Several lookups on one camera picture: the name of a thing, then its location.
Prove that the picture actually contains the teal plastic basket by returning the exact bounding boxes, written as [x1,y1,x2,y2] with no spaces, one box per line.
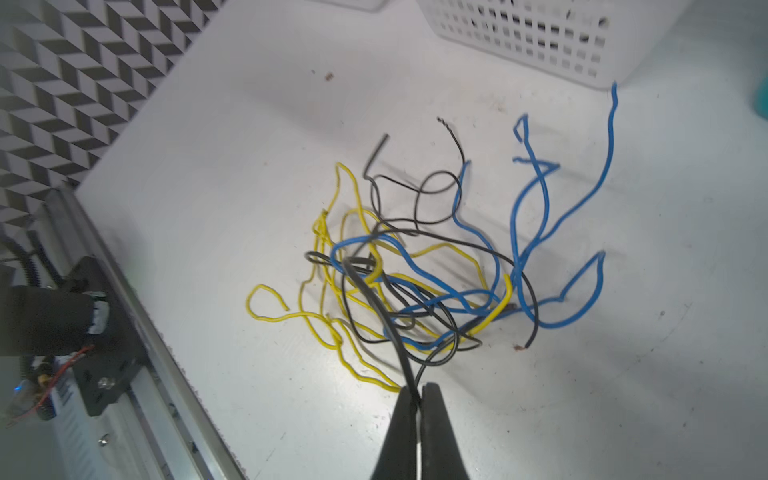
[753,78,768,119]

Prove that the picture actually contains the white plastic basket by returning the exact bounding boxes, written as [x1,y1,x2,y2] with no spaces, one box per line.
[317,0,388,12]
[418,0,692,89]

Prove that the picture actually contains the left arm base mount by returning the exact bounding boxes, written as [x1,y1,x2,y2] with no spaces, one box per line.
[63,256,148,417]

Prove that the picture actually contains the small circuit board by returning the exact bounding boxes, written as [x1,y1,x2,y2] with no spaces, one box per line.
[5,356,57,423]

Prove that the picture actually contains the middle white plastic basket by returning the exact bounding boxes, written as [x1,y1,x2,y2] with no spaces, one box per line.
[418,0,692,89]

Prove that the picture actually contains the left white plastic basket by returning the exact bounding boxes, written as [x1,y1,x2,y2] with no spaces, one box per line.
[317,0,388,12]

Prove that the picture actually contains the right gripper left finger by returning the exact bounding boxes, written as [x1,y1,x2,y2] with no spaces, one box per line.
[370,387,418,480]

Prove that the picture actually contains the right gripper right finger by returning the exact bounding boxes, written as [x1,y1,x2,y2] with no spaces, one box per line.
[420,383,469,480]

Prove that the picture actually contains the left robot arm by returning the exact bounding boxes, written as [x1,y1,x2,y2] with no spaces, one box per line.
[1,286,110,356]

